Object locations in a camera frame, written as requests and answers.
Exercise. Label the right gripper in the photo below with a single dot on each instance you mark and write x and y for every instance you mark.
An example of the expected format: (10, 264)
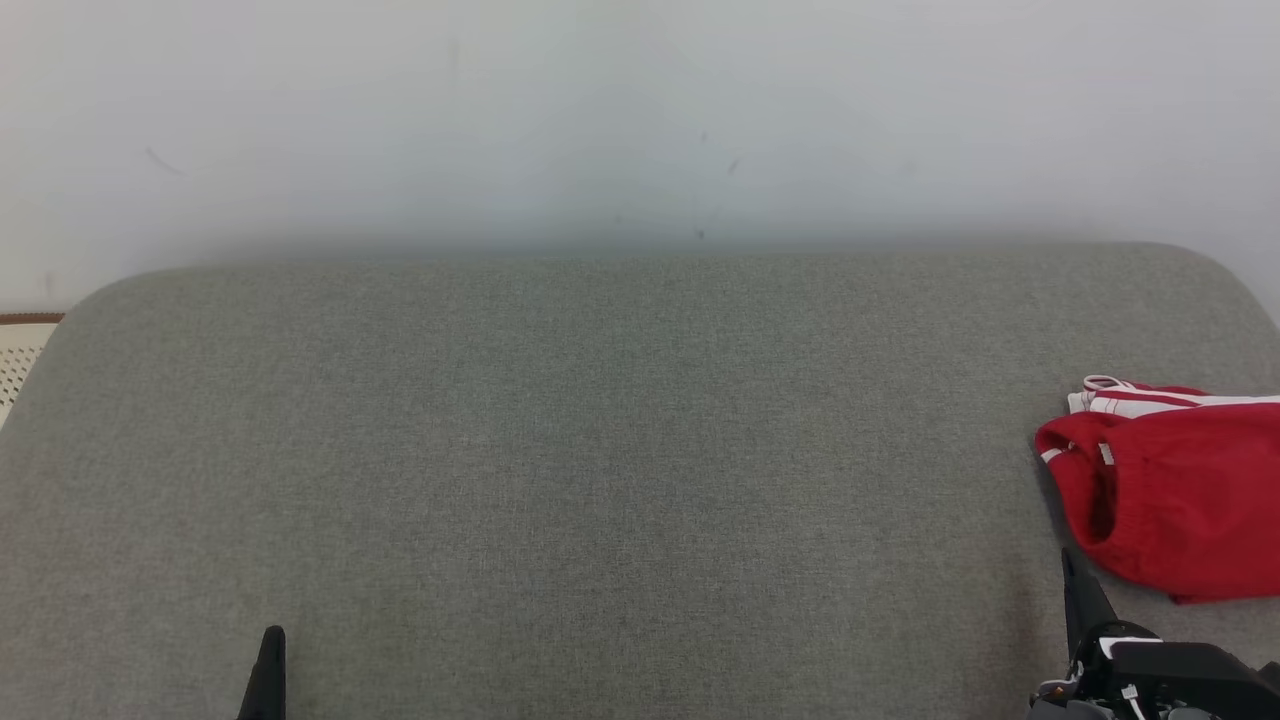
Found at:
(1200, 680)

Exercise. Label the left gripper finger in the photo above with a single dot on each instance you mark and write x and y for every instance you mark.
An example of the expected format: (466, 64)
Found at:
(270, 690)

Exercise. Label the red and white shorts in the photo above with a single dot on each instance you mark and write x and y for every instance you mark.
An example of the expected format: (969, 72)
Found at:
(1180, 500)

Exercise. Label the red basketball jersey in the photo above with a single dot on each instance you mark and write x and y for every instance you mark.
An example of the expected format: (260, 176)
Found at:
(1130, 405)

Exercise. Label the grey fabric sofa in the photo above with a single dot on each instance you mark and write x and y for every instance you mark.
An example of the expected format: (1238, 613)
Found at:
(600, 450)

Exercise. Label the white perforated laundry basket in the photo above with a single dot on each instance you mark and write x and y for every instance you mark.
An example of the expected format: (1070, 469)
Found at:
(18, 360)

